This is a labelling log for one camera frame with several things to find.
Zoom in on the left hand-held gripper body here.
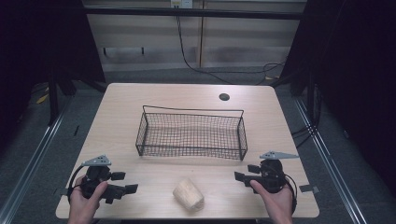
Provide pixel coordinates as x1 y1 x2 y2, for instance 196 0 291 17
79 154 126 205

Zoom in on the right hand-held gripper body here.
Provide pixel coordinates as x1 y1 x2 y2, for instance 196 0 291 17
248 150 300 194

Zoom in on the person's right hand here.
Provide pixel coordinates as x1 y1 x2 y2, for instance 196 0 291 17
249 179 295 224

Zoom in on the person's left hand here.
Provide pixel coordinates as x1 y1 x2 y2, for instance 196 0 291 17
67 175 109 224

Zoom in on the grey tape strip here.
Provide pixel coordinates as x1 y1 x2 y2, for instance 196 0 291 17
299 184 321 193

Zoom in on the black metal stand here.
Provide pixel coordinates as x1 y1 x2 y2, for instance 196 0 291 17
46 69 78 127

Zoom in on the yellow floor tape piece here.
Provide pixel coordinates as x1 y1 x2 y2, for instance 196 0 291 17
35 92 50 105

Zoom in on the black curtain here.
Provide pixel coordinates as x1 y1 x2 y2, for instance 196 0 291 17
279 0 396 190
0 0 106 147

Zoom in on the black horizontal metal bar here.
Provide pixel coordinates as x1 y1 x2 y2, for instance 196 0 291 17
83 7 305 21

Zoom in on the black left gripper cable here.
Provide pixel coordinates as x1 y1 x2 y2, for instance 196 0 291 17
66 164 86 203

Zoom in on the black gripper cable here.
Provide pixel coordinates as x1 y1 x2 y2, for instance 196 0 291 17
66 164 86 203
283 173 299 217

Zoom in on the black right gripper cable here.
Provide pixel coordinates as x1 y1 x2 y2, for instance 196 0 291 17
283 173 299 217

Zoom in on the bundle of black floor cables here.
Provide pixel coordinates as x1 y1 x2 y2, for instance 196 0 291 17
290 83 323 149

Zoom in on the silver floor rail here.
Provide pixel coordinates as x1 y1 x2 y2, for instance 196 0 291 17
0 95 75 224
293 96 372 224

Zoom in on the black wire mesh basket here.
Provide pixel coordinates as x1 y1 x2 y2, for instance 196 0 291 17
134 105 248 161

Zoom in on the black wall cable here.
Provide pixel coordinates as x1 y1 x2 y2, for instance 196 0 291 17
175 14 287 86

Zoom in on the white wall socket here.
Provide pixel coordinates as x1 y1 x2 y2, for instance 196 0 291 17
170 0 194 9

